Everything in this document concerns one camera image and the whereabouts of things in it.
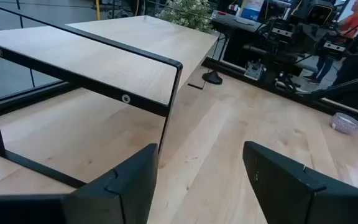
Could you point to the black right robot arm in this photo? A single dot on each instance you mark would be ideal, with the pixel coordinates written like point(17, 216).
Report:
point(306, 53)

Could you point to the white candle in patterned cup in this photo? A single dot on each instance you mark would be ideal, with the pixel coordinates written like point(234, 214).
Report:
point(344, 124)

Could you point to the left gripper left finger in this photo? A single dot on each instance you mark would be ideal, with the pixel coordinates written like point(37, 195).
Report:
point(126, 189)

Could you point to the grey computer desk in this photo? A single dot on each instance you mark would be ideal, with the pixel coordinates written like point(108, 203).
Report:
point(228, 21)

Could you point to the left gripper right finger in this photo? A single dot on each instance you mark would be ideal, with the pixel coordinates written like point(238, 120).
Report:
point(284, 193)

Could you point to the person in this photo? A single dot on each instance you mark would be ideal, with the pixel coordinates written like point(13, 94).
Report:
point(353, 23)

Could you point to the potted green plant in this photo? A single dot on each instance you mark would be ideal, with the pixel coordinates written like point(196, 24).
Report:
point(186, 14)

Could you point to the computer monitor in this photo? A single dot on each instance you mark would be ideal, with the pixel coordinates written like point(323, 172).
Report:
point(251, 9)

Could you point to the wooden shelf with black frame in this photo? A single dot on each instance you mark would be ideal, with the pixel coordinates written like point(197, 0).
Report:
point(104, 59)

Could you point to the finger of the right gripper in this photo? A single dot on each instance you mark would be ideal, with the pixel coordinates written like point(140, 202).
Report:
point(281, 31)
point(334, 48)

